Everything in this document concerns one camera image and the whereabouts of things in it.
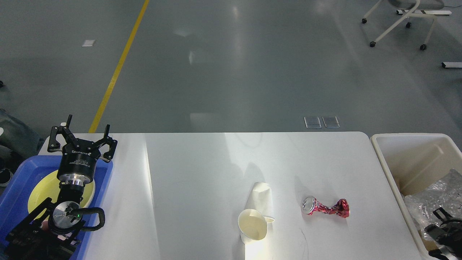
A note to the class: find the foil tray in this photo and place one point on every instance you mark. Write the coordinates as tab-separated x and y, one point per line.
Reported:
445	193

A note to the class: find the yellow plastic plate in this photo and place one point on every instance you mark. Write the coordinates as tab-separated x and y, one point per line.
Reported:
49	187

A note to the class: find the white furniture leg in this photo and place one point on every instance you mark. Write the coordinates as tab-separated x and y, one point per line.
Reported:
451	65

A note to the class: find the pink mug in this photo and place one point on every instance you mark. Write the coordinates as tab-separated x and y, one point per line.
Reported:
45	226

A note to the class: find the blue plastic tray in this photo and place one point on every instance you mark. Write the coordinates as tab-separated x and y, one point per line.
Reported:
30	172

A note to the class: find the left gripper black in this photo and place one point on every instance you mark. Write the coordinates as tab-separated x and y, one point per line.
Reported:
77	162

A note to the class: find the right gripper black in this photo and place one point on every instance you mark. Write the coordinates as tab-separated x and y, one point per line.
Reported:
448	234

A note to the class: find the crushed red soda can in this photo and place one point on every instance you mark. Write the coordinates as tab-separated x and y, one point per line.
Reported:
310	205

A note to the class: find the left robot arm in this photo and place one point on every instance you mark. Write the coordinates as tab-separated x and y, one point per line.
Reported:
50	231

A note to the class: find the white rolling chair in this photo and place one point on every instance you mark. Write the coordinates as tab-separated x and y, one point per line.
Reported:
407	9

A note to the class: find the left floor outlet plate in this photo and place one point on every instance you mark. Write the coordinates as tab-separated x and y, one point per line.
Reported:
312	122

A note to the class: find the right floor outlet plate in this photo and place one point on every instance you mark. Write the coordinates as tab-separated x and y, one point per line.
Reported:
331	121

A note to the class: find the floor outlet plate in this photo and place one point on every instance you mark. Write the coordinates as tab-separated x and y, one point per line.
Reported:
312	122
331	121

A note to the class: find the person in grey trousers sneakers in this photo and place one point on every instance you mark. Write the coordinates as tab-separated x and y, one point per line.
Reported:
22	141

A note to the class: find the white paper cup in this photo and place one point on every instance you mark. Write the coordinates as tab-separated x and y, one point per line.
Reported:
261	199
252	226

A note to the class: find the white plastic bin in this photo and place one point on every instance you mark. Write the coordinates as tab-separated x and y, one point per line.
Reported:
413	161

